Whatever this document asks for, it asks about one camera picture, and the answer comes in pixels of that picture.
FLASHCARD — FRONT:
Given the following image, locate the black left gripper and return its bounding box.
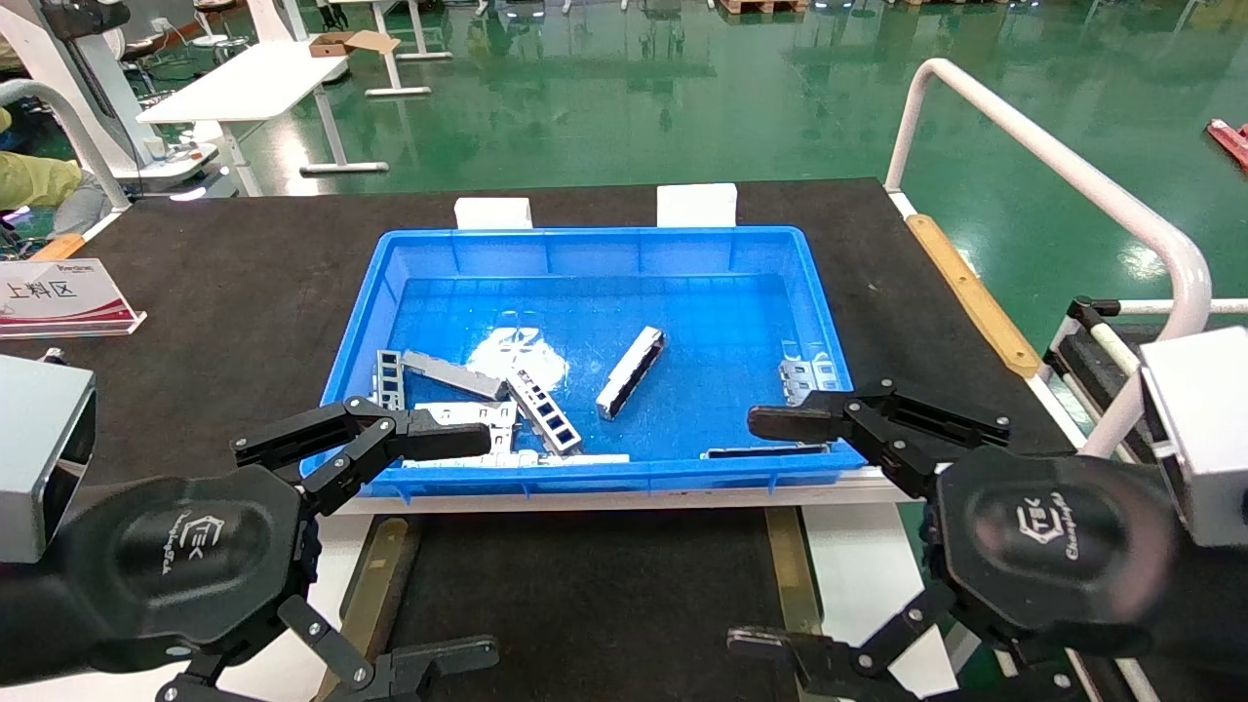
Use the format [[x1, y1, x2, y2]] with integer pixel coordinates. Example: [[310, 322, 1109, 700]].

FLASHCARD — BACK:
[[27, 396, 501, 702]]

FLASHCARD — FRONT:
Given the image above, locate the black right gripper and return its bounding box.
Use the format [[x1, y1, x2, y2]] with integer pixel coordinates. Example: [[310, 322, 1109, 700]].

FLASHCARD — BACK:
[[726, 379, 1187, 702]]

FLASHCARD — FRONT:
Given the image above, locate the long silver slotted metal part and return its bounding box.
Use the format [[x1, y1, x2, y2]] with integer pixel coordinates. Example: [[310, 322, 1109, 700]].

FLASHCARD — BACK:
[[596, 327, 667, 421]]

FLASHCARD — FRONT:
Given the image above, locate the upright perforated grey metal part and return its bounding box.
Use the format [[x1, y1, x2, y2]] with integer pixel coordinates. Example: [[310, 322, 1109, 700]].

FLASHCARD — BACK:
[[376, 349, 406, 411]]

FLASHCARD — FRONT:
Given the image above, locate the long thin white strip part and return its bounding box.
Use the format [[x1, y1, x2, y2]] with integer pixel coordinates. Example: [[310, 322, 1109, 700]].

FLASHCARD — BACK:
[[402, 451, 631, 470]]

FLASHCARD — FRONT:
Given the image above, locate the plain grey metal bar part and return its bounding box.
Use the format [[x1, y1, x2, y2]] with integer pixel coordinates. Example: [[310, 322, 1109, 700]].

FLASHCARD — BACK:
[[401, 350, 509, 402]]

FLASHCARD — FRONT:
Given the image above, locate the black flat container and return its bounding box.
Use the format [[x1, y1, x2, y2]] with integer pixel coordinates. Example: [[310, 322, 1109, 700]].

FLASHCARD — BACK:
[[322, 508, 825, 702]]

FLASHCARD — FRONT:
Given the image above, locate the silver part with square windows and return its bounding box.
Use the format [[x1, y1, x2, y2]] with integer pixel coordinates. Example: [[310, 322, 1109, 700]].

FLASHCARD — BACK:
[[506, 369, 583, 455]]

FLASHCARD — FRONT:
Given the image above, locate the brass-coloured metal strip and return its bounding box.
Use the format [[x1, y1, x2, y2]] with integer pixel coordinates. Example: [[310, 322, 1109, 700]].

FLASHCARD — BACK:
[[765, 507, 825, 635], [312, 517, 420, 702]]

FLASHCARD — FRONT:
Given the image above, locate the blue plastic bin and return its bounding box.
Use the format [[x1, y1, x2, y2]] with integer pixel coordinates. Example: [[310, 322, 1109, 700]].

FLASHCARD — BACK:
[[299, 226, 867, 500]]

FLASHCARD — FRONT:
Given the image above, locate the black table mat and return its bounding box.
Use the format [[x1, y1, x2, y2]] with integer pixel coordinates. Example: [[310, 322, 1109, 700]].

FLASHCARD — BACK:
[[0, 177, 1078, 494]]

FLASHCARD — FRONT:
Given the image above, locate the long wooden edge strip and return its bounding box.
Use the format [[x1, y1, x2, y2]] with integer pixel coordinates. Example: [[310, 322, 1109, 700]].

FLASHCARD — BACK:
[[907, 214, 1042, 379]]

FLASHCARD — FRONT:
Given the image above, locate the white foam block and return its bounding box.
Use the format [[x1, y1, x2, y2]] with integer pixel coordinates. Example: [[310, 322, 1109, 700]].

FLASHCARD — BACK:
[[656, 183, 738, 228], [454, 197, 533, 231]]

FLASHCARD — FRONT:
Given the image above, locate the acrylic sign with Chinese text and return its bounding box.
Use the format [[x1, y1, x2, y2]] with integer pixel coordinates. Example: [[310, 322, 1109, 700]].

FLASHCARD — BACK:
[[0, 258, 148, 340]]

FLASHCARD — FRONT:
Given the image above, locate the white horizontal tube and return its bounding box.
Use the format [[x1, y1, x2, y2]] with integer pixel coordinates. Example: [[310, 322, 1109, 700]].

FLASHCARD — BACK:
[[1116, 298, 1248, 317]]

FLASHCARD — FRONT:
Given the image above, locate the white curved tube railing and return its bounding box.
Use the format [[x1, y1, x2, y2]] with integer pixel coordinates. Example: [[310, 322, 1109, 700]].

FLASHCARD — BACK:
[[882, 58, 1213, 459]]

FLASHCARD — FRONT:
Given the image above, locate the white desk with metal legs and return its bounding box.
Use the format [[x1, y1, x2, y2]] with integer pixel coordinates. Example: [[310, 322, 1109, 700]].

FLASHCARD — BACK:
[[136, 39, 389, 197]]

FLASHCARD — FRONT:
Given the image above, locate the open cardboard box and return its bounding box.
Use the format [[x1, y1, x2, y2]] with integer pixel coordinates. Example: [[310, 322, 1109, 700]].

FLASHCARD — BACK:
[[309, 30, 401, 59]]

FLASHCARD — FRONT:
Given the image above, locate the person in yellow clothing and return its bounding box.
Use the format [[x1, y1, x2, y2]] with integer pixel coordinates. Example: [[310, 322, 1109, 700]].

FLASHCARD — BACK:
[[0, 107, 110, 241]]

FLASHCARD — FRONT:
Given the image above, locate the grey curved tube railing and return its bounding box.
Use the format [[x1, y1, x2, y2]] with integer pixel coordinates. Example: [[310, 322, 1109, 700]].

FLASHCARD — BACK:
[[0, 78, 133, 212]]

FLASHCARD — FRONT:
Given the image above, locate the red object on floor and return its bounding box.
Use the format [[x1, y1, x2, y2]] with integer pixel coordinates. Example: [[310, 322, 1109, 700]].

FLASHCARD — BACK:
[[1206, 118, 1248, 176]]

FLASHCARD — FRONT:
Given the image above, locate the white machine stand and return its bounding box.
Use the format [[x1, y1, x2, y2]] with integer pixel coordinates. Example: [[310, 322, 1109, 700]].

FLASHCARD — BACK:
[[0, 0, 221, 191]]

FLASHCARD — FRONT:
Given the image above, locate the silver clip bracket part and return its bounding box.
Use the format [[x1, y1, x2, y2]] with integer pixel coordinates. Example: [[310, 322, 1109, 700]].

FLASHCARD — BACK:
[[778, 353, 841, 407]]

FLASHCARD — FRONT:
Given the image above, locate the black cart frame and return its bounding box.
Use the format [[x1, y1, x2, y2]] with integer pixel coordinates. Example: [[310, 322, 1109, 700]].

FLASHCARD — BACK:
[[1043, 295, 1171, 455]]

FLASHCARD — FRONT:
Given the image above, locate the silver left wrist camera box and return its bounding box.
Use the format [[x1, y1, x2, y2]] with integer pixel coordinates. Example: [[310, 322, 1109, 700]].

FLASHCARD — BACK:
[[0, 355, 98, 566]]

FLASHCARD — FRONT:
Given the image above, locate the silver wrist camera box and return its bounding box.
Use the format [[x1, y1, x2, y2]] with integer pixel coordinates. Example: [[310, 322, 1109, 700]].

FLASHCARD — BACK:
[[1139, 327, 1248, 548], [0, 355, 98, 566]]

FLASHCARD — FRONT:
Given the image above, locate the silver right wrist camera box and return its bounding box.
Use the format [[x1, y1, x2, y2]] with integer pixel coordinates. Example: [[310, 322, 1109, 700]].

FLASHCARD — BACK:
[[1139, 327, 1248, 548]]

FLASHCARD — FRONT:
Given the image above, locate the white table leg frame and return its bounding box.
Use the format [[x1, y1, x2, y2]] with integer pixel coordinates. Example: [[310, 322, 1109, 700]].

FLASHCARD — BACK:
[[327, 0, 454, 99]]

